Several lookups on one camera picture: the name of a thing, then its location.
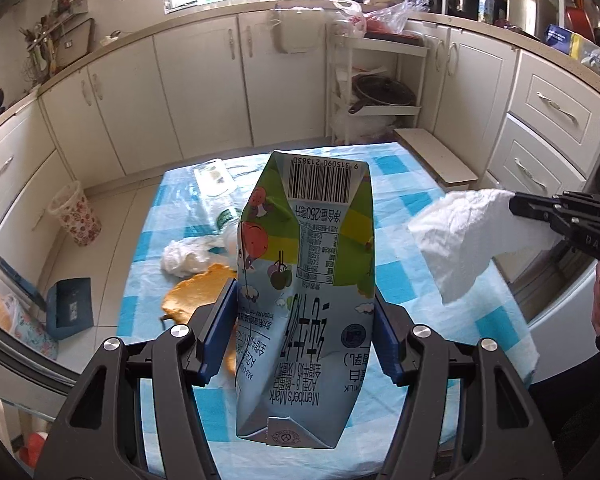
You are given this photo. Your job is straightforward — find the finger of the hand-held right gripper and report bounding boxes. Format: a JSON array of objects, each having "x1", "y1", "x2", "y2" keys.
[{"x1": 509, "y1": 191, "x2": 569, "y2": 234}]

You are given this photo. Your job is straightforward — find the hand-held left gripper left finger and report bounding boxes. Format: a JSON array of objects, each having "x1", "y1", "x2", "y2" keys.
[{"x1": 34, "y1": 276, "x2": 239, "y2": 480}]

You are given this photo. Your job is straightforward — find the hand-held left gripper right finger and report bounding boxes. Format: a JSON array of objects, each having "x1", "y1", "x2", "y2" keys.
[{"x1": 373, "y1": 290, "x2": 563, "y2": 480}]

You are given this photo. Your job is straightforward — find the white paper tissue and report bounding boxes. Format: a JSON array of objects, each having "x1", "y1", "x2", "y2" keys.
[{"x1": 407, "y1": 187, "x2": 556, "y2": 306}]

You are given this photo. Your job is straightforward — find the printed milk carton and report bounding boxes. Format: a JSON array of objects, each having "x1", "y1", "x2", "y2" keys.
[{"x1": 235, "y1": 150, "x2": 377, "y2": 450}]

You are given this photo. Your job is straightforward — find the clear plastic bottle green label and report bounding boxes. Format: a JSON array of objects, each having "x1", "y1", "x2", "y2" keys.
[{"x1": 201, "y1": 194, "x2": 241, "y2": 261}]

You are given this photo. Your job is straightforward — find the white floral waste bin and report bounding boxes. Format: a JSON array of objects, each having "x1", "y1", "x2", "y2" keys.
[{"x1": 47, "y1": 182, "x2": 103, "y2": 247}]

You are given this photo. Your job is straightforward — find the orange peel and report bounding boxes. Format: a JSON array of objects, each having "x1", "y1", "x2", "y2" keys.
[{"x1": 161, "y1": 263, "x2": 239, "y2": 377}]

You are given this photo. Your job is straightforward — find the blue checkered tablecloth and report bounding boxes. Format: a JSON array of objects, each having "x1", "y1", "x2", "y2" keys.
[{"x1": 116, "y1": 141, "x2": 540, "y2": 480}]

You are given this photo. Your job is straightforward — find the crumpled white tissue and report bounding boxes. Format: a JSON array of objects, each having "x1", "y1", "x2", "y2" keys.
[{"x1": 161, "y1": 234, "x2": 231, "y2": 279}]

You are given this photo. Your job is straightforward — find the white appliance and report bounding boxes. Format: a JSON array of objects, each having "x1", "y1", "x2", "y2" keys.
[{"x1": 490, "y1": 237, "x2": 600, "y2": 386}]

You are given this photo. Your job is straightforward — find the wooden step stool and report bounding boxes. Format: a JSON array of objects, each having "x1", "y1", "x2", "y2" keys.
[{"x1": 394, "y1": 127, "x2": 480, "y2": 189}]

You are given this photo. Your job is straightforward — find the blue dustpan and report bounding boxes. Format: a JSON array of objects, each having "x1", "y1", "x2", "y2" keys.
[{"x1": 44, "y1": 277, "x2": 97, "y2": 341}]

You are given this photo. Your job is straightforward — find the clear plastic container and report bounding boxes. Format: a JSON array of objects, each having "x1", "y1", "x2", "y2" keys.
[{"x1": 194, "y1": 159, "x2": 237, "y2": 199}]

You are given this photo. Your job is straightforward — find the blue box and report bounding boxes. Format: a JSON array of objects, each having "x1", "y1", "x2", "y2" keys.
[{"x1": 545, "y1": 24, "x2": 600, "y2": 62}]

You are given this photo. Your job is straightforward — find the black frying pan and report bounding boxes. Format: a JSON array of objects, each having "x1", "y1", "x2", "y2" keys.
[{"x1": 349, "y1": 76, "x2": 417, "y2": 114}]

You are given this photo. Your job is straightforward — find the teal floral bin with bag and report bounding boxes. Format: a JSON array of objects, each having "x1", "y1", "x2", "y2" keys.
[{"x1": 0, "y1": 292, "x2": 59, "y2": 361}]

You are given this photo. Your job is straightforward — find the white kettle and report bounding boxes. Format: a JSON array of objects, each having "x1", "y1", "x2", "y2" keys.
[{"x1": 505, "y1": 0, "x2": 557, "y2": 37}]

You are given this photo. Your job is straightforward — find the dark long pole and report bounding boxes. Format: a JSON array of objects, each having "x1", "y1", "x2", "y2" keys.
[{"x1": 0, "y1": 235, "x2": 46, "y2": 311}]

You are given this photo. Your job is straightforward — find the white storage rack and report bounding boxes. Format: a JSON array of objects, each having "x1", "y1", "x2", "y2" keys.
[{"x1": 326, "y1": 34, "x2": 429, "y2": 146}]

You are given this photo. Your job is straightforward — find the clear plastic bag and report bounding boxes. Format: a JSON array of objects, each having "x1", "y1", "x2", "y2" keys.
[{"x1": 365, "y1": 0, "x2": 431, "y2": 37}]

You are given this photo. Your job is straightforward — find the cream kitchen cabinets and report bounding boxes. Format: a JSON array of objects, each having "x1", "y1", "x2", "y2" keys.
[{"x1": 0, "y1": 7, "x2": 600, "y2": 281}]

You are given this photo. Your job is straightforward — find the white plastic bag red print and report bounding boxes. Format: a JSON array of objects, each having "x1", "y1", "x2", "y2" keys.
[{"x1": 330, "y1": 0, "x2": 369, "y2": 39}]

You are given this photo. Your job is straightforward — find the white hanging door bin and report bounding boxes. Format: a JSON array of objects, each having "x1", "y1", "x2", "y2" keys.
[{"x1": 270, "y1": 7, "x2": 309, "y2": 54}]

